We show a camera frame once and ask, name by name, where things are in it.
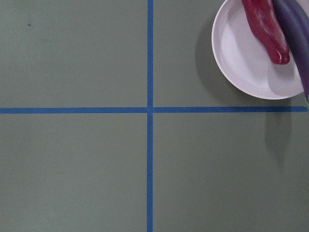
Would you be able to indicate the pink plate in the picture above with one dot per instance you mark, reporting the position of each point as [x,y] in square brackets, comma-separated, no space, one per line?
[243,60]

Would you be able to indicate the purple eggplant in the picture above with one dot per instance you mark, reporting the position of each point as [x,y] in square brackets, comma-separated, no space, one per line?
[294,23]

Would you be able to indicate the red chili pepper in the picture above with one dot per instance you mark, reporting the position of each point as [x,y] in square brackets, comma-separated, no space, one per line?
[265,27]

